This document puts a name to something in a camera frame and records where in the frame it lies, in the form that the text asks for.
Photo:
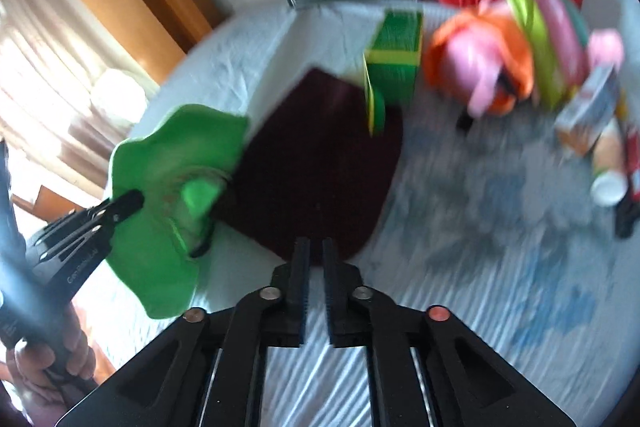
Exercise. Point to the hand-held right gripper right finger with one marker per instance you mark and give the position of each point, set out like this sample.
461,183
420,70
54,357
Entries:
331,292

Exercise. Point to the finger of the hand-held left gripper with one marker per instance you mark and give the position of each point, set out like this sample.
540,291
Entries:
125,204
75,243

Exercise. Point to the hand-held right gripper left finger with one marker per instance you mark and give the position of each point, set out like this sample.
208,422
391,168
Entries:
302,292

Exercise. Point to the green cloth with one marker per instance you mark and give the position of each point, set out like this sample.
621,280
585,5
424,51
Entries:
150,257

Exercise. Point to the white cloth covered desktop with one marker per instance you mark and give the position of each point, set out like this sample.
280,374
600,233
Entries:
475,282

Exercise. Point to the person's left hand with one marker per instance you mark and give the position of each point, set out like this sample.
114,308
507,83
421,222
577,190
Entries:
75,347

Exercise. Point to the dark maroon cloth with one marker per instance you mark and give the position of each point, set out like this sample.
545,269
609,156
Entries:
320,167

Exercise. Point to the light curtain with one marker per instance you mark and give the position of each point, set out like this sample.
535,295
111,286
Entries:
60,72

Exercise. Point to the green cardboard box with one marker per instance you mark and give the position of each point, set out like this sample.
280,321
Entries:
395,62

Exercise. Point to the orange pink plush toy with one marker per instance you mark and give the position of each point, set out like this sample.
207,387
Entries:
465,57

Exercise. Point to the white cup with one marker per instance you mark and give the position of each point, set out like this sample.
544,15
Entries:
609,189

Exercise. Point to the black bottle with red label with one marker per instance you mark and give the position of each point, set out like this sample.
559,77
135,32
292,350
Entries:
629,212

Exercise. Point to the grey orange carton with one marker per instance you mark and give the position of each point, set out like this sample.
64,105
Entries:
590,112

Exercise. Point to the green yellow plush toy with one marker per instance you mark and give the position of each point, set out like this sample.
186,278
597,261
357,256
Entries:
530,32

